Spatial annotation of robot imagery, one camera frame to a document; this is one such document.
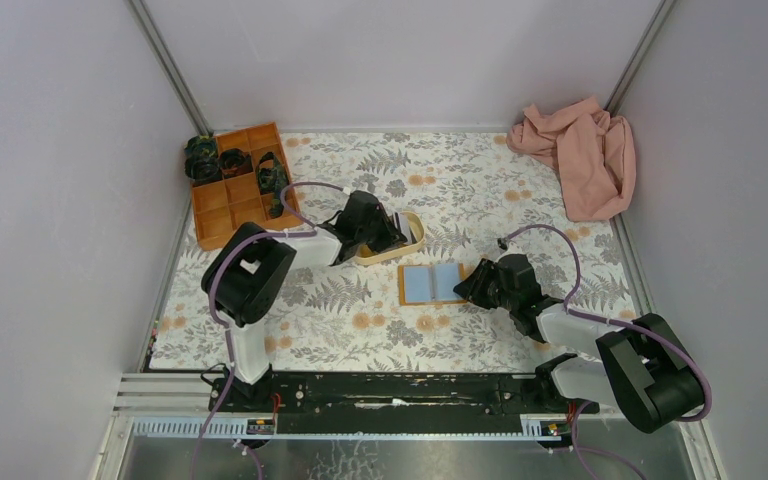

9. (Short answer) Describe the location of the beige oval plastic tray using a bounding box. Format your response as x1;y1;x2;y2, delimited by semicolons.
354;211;426;266

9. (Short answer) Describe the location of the yellow leather card holder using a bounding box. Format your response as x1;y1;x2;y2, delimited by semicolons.
398;263;467;306

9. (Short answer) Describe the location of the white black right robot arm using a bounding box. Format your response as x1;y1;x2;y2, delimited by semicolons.
453;254;711;433

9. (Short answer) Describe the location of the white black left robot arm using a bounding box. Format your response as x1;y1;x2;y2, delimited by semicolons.
201;191;414;385

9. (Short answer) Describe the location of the floral patterned table mat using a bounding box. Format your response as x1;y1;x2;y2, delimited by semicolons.
148;131;654;374

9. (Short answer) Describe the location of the orange compartment organizer tray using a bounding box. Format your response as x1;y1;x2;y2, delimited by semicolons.
185;123;301;251

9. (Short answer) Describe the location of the pink crumpled cloth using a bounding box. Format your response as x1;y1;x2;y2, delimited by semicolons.
506;97;637;222

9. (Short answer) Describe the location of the dark camouflage strap in tray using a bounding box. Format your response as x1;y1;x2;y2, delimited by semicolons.
255;151;291;220

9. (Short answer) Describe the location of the dark rolled strap in tray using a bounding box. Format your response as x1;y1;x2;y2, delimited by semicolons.
218;148;254;179

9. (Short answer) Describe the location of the dark camouflage rolled strap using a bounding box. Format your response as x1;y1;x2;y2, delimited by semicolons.
183;135;224;186

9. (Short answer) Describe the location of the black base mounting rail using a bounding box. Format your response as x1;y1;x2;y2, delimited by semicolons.
208;371;599;440

